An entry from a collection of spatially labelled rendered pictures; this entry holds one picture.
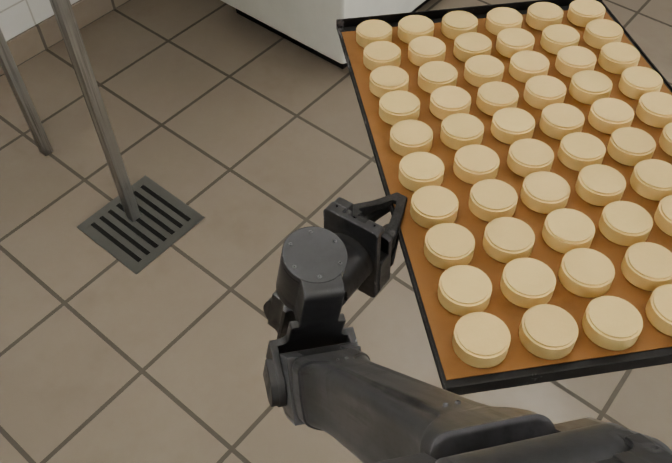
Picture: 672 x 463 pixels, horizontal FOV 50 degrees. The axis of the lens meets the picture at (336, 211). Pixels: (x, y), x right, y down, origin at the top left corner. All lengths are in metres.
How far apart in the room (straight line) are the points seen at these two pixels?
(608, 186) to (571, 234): 0.09
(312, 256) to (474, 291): 0.17
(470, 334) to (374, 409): 0.24
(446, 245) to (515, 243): 0.07
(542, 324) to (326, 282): 0.20
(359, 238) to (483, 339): 0.16
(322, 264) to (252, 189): 1.51
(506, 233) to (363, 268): 0.15
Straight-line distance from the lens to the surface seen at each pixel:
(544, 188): 0.80
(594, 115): 0.92
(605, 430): 0.32
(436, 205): 0.76
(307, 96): 2.38
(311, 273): 0.61
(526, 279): 0.71
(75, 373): 1.88
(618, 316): 0.71
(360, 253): 0.71
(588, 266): 0.74
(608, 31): 1.08
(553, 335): 0.68
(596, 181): 0.83
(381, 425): 0.43
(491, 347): 0.66
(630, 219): 0.80
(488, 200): 0.78
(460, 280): 0.70
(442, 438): 0.34
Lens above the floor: 1.58
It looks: 51 degrees down
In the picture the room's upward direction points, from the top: straight up
